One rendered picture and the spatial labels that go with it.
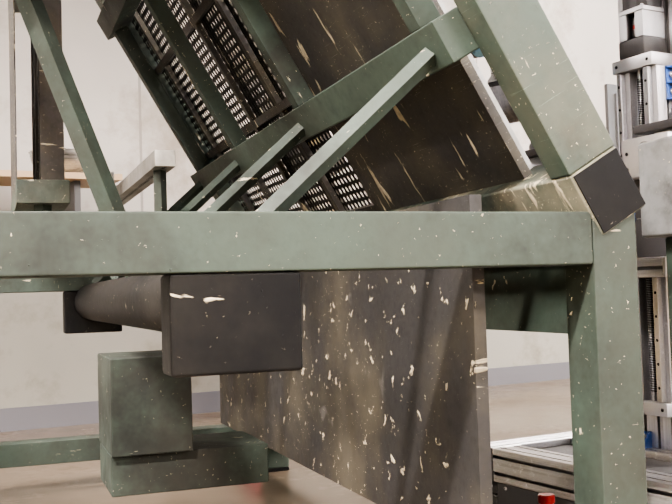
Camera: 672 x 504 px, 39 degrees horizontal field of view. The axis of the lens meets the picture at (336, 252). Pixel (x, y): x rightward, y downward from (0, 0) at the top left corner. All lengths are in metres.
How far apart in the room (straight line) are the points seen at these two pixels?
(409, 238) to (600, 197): 0.36
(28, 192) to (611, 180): 1.75
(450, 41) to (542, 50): 0.15
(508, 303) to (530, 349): 4.68
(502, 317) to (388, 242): 0.72
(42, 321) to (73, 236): 3.91
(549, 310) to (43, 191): 1.55
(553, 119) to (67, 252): 0.82
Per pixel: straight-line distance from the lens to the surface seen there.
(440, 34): 1.64
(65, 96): 2.39
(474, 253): 1.54
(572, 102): 1.67
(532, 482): 2.59
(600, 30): 7.59
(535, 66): 1.65
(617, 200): 1.69
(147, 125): 5.52
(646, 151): 1.86
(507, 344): 6.66
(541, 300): 2.01
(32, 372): 5.27
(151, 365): 2.41
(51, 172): 2.94
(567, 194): 1.68
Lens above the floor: 0.66
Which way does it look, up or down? 2 degrees up
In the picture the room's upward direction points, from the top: 2 degrees counter-clockwise
